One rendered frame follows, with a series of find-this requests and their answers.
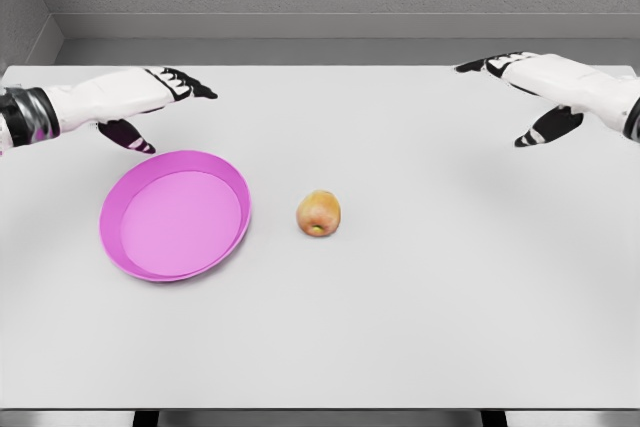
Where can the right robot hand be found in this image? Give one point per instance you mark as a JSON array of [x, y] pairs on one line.
[[545, 74]]

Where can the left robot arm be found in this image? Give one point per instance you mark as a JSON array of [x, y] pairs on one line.
[[35, 112]]

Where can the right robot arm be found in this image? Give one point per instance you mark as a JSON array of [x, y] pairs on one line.
[[621, 99]]

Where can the pink round plate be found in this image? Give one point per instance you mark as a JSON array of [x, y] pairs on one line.
[[175, 216]]

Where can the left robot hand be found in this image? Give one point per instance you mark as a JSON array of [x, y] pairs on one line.
[[135, 92]]

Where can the yellow-red apple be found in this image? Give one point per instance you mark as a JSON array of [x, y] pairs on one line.
[[318, 212]]

